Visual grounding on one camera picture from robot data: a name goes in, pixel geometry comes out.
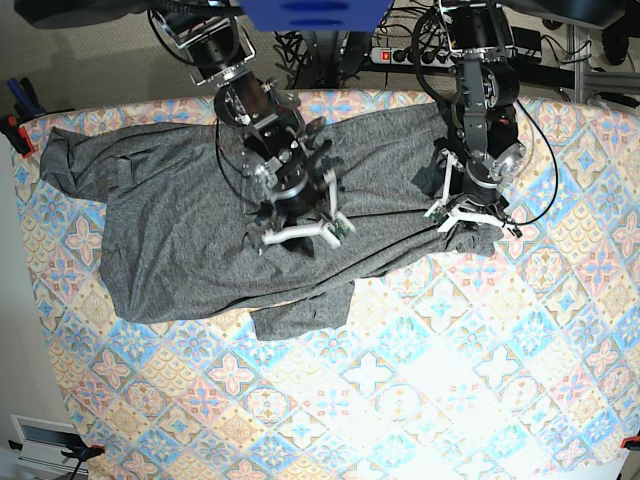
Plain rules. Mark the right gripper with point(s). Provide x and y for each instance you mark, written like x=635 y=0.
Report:
x=299 y=202

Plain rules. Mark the patterned tablecloth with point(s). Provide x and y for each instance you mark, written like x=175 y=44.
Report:
x=515 y=366

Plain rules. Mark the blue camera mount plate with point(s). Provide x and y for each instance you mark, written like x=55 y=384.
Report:
x=315 y=15

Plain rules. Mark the blue handled clamp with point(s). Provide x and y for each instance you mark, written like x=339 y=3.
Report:
x=27 y=104

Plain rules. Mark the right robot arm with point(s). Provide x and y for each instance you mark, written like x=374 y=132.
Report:
x=280 y=153

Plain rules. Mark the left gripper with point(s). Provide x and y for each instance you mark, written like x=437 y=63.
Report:
x=464 y=204

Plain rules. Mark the grey t-shirt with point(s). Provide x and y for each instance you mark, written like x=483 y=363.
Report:
x=180 y=241

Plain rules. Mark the red clamp lower right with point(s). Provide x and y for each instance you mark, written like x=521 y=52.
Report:
x=631 y=443

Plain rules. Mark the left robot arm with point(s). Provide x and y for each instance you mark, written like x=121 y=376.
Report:
x=482 y=150

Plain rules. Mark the black clamp lower left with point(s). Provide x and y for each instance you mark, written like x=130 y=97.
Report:
x=56 y=451

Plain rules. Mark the aluminium frame post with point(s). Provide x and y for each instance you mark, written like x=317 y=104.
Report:
x=579 y=45

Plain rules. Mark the red black clamp upper left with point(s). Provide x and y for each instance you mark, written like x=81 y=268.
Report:
x=17 y=136

